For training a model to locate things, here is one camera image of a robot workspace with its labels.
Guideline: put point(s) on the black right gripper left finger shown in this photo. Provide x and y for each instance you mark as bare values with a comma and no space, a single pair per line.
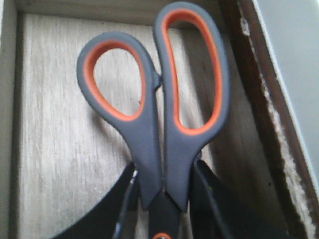
115,215

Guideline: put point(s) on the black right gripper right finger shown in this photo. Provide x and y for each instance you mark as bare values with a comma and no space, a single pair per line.
216,213

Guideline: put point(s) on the dark wooden drawer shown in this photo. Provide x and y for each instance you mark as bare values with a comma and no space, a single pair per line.
58,159

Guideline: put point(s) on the grey orange handled scissors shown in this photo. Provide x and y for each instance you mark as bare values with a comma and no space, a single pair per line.
163,150

